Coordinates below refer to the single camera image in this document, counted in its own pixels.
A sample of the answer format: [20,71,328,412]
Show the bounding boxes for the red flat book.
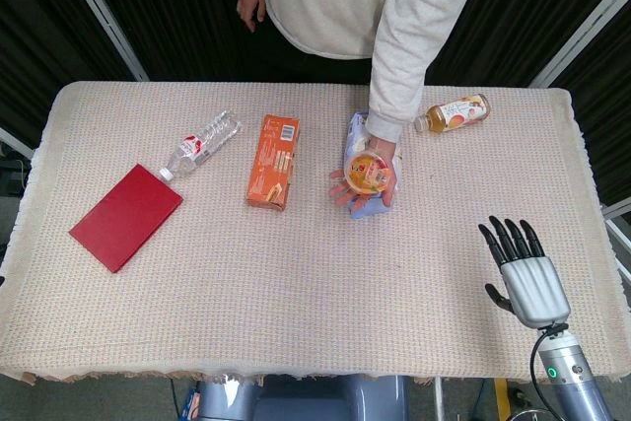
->
[67,163,185,274]

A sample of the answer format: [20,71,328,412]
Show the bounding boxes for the orange fruit cup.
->
[343,149,395,194]

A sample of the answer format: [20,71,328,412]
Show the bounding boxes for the person's left sleeved forearm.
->
[367,0,494,145]

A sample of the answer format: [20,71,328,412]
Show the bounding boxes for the white table leg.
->
[433,377,446,421]

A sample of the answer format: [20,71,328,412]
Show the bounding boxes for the robot right five-finger hand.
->
[477,215,572,329]

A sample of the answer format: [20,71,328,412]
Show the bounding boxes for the person's right hand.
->
[236,0,267,34]

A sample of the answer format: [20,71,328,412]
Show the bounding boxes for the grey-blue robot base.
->
[196,374,410,421]

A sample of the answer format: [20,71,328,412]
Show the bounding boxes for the beige woven tablecloth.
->
[0,80,621,387]

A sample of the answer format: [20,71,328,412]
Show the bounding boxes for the white diagonal frame post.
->
[52,0,150,82]
[529,0,631,90]

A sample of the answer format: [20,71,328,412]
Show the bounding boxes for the light purple snack bag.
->
[342,111,406,221]

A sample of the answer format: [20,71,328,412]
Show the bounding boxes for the yellow floor strip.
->
[494,379,511,421]

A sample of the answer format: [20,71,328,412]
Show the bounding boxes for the clear plastic water bottle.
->
[157,109,245,182]

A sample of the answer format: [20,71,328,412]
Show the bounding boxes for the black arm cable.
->
[529,322,569,421]

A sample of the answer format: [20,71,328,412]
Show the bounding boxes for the orange cardboard box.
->
[245,113,301,213]

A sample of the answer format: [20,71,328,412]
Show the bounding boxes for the orange juice bottle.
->
[412,93,492,134]

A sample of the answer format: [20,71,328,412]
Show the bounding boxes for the person's left hand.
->
[328,137,399,210]

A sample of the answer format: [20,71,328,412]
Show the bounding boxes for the person's black trousers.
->
[236,16,379,83]

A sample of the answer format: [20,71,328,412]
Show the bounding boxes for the blue package on floor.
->
[179,387,203,421]

